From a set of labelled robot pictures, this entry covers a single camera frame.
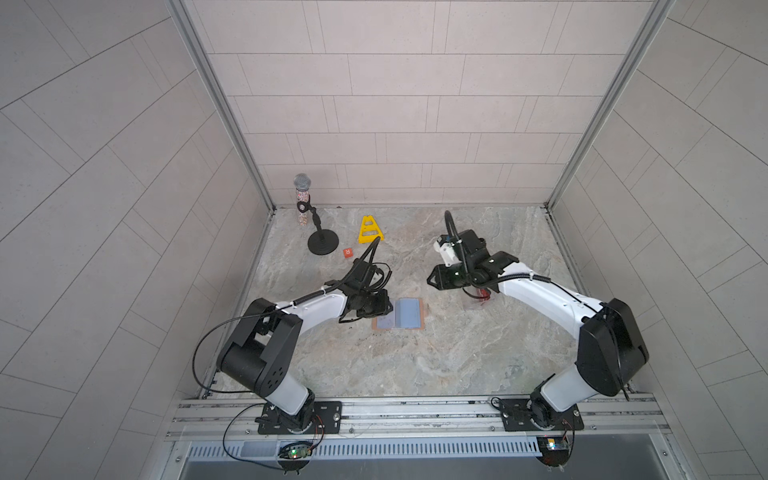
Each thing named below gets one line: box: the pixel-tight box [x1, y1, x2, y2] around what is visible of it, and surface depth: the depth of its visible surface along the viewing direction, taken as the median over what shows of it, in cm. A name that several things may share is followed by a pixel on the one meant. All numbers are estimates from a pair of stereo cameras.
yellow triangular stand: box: [358, 215, 384, 244], surface depth 111 cm
